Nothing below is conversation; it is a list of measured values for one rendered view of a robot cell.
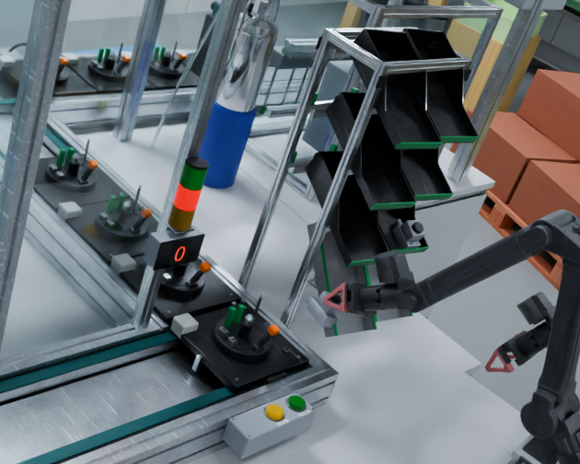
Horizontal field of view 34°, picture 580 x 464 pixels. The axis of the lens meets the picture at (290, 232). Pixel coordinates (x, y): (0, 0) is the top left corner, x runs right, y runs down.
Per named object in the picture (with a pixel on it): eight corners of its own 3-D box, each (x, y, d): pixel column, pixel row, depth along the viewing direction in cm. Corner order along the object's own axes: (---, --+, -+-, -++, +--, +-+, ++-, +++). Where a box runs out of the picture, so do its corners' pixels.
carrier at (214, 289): (239, 304, 242) (253, 263, 236) (165, 325, 225) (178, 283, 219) (182, 250, 255) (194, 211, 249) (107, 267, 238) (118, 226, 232)
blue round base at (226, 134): (243, 185, 317) (266, 113, 304) (207, 191, 306) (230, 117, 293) (214, 161, 325) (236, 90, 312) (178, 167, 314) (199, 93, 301)
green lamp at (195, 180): (207, 189, 200) (213, 168, 198) (189, 192, 197) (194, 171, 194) (192, 177, 203) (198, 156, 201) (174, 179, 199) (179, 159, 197)
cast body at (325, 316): (330, 328, 226) (350, 307, 224) (319, 326, 223) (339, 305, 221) (312, 303, 231) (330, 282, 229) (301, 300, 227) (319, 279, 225)
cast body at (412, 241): (413, 250, 242) (430, 237, 237) (401, 252, 240) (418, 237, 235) (400, 222, 245) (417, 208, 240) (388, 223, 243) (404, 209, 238)
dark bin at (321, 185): (387, 262, 234) (404, 248, 229) (346, 267, 226) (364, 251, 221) (344, 167, 244) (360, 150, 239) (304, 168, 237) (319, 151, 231)
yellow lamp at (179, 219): (194, 228, 205) (201, 209, 203) (177, 232, 202) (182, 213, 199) (180, 216, 208) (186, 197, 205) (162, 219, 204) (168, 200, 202)
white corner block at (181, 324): (195, 336, 225) (200, 323, 223) (180, 341, 222) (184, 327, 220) (183, 324, 228) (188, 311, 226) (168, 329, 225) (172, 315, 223)
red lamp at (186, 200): (201, 209, 203) (206, 190, 200) (182, 213, 199) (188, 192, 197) (186, 197, 205) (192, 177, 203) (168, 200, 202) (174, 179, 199)
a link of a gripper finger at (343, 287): (318, 284, 222) (352, 281, 217) (335, 289, 228) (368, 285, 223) (318, 314, 221) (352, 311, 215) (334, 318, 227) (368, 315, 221)
